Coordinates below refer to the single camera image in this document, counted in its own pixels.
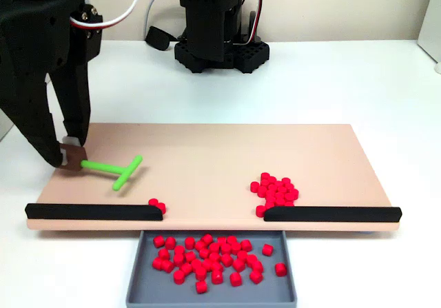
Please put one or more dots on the green T-shaped pusher tool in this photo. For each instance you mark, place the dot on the green T-shaped pusher tool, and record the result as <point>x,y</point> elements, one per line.
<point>103,167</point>

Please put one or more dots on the black guide rail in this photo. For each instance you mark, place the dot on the black guide rail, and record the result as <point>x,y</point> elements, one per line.
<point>330,214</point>
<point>89,212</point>

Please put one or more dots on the grey shallow tray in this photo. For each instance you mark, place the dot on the grey shallow tray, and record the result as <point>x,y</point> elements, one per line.
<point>144,287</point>

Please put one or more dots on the white box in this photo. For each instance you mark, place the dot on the white box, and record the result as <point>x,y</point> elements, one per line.
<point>430,18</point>

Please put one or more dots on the black table clamp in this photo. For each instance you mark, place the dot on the black table clamp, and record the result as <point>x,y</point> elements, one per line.
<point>158,38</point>

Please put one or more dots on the beige flat board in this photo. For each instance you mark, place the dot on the beige flat board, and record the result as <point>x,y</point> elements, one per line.
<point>206,156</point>

